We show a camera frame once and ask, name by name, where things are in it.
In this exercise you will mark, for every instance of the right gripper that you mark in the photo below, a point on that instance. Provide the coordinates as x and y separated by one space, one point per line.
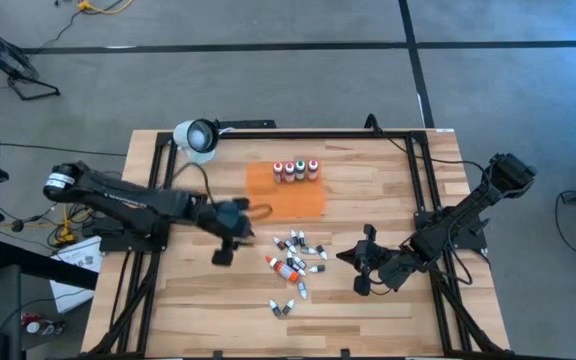
370 260

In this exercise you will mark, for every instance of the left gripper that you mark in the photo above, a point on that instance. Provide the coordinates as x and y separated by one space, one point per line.
228 220

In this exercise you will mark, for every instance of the small red dropper bottle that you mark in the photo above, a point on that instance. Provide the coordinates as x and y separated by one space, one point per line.
279 243

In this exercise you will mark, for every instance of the large pink food coloring bottle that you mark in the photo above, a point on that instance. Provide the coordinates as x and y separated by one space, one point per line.
289 172

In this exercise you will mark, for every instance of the large green food coloring bottle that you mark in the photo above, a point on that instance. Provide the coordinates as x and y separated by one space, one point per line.
300 170

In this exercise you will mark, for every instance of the large red food coloring bottle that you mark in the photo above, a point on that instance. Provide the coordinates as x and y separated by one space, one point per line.
312 170

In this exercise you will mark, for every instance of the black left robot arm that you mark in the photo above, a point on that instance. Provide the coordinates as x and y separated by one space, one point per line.
128 202

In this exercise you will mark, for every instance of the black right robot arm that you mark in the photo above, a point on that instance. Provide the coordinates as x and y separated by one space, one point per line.
458 220

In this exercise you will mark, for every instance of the small green-label dropper bottle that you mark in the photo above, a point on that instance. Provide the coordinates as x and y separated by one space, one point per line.
309 250

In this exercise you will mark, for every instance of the orange plastic tray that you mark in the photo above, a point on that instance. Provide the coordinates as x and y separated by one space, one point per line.
288 200

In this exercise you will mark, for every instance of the small blue dropper bottle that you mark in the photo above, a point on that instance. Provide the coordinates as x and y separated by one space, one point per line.
302 290

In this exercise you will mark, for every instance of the small dark green dropper bottle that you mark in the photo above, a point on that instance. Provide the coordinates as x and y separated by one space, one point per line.
274 307

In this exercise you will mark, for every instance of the small brown dropper bottle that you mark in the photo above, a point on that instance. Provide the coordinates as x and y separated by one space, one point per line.
288 306

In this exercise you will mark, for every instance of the white desk lamp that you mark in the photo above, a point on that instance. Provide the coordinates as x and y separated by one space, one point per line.
195 137

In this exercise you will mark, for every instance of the black power strip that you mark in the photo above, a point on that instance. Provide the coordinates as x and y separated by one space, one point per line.
248 124

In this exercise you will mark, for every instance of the white paper sheet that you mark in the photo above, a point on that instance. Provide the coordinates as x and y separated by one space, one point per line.
75 260

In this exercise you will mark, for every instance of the black tripod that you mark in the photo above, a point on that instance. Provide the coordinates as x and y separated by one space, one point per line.
3 55

